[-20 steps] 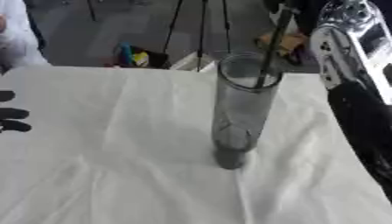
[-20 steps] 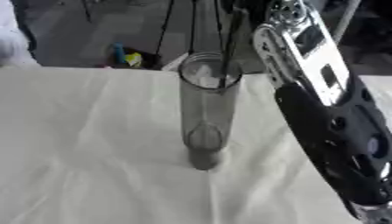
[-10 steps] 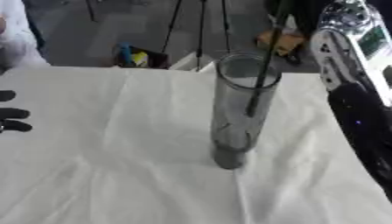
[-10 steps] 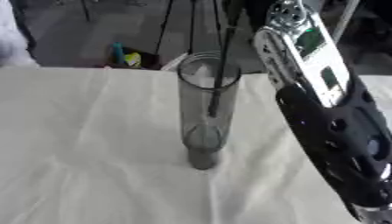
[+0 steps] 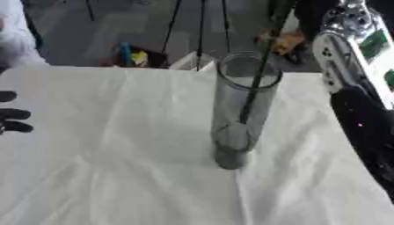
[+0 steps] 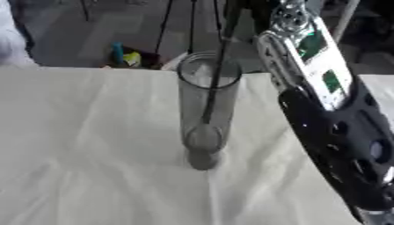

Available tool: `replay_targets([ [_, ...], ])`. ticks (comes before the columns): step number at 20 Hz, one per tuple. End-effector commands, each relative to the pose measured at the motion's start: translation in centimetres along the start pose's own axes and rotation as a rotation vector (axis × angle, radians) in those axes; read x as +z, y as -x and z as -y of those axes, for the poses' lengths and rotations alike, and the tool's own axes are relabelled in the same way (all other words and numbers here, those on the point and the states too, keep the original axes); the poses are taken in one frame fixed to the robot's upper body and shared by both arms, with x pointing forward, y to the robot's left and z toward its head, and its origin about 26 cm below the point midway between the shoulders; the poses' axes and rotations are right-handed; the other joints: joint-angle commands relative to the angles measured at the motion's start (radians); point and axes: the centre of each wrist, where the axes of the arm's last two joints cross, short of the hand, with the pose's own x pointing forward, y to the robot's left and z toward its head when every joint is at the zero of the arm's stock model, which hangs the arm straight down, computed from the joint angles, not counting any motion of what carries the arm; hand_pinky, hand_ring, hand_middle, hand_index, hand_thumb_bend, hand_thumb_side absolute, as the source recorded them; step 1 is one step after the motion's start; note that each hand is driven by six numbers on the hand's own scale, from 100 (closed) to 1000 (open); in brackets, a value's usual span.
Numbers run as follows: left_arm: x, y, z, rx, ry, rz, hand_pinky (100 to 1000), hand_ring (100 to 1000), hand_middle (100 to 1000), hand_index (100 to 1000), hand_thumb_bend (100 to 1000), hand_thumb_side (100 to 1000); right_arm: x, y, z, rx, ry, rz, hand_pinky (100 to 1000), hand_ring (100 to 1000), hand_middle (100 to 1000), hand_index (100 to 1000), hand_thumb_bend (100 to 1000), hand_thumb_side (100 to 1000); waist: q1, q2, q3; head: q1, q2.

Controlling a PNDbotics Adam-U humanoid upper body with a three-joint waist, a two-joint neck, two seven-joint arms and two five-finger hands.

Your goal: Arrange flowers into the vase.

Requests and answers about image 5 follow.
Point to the dark bag with colourful items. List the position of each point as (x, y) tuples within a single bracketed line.
[(136, 57)]

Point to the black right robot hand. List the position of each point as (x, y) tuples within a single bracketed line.
[(367, 132)]

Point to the clear glass cylinder vase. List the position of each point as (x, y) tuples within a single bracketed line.
[(241, 117)]

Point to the white box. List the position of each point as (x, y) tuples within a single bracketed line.
[(187, 63)]

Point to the thin black stand leg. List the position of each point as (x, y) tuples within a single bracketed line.
[(90, 10)]

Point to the dark flower stem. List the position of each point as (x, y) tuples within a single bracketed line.
[(259, 76)]

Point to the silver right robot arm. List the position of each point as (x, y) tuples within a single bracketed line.
[(349, 49)]

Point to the orange brown object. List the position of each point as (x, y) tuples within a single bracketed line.
[(287, 42)]

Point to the person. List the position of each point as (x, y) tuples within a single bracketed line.
[(15, 35)]

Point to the black tripod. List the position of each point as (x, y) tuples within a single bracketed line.
[(200, 32)]

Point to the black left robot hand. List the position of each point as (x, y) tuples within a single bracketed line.
[(13, 114)]

